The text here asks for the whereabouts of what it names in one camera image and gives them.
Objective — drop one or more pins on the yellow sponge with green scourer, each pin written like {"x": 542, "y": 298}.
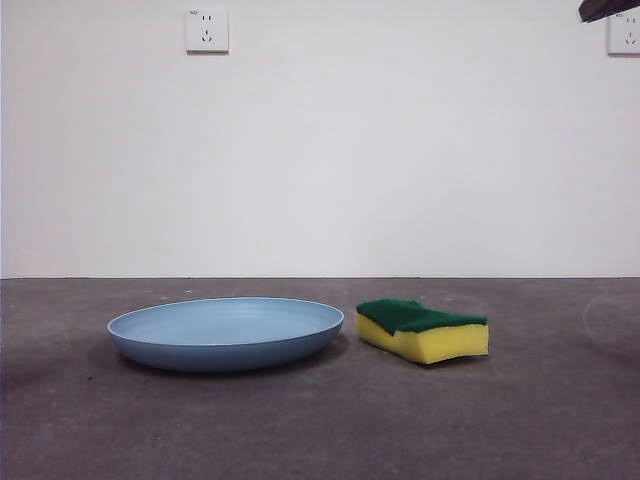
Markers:
{"x": 450, "y": 345}

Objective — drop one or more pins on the blue round plate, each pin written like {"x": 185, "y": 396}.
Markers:
{"x": 225, "y": 350}

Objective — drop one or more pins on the white wall socket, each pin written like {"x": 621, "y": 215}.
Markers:
{"x": 625, "y": 37}
{"x": 207, "y": 30}

